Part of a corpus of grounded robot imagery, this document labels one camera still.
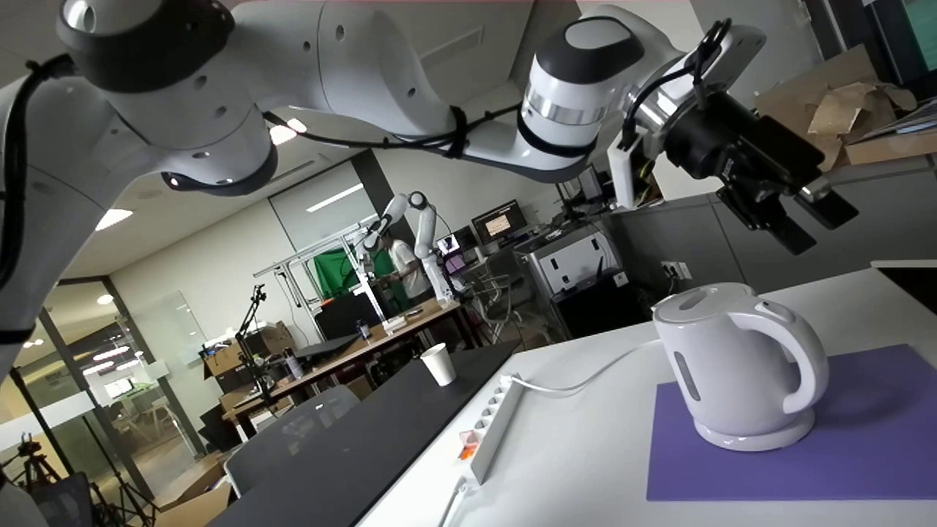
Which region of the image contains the grey chair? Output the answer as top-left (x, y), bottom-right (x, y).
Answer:
top-left (224, 386), bottom-right (360, 499)

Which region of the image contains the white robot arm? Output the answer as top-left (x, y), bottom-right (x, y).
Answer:
top-left (0, 0), bottom-right (855, 359)

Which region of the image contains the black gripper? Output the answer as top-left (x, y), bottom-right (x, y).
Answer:
top-left (664, 90), bottom-right (859, 254)

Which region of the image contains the white electric kettle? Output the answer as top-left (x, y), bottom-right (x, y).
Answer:
top-left (654, 280), bottom-right (828, 455)

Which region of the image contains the computer monitor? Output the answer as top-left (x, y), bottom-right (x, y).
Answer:
top-left (473, 200), bottom-right (527, 244)

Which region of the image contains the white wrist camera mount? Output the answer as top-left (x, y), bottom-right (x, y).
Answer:
top-left (606, 17), bottom-right (765, 212)

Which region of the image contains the wooden desk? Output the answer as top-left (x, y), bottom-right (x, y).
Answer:
top-left (225, 298), bottom-right (464, 424)

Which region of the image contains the cardboard box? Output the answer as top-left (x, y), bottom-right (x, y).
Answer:
top-left (755, 46), bottom-right (937, 172)

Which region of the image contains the white metal cabinet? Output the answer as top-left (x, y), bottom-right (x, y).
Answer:
top-left (527, 225), bottom-right (620, 298)

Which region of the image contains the black camera tripod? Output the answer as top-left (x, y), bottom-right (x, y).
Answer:
top-left (0, 436), bottom-right (156, 527)

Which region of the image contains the purple mat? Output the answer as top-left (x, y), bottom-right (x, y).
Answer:
top-left (648, 345), bottom-right (937, 501)

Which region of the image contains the white power strip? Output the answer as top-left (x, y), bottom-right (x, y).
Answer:
top-left (458, 378), bottom-right (522, 487)

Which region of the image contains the white paper cup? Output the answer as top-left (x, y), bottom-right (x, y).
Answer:
top-left (420, 342), bottom-right (458, 386)

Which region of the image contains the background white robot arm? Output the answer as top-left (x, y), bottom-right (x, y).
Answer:
top-left (360, 191), bottom-right (458, 304)

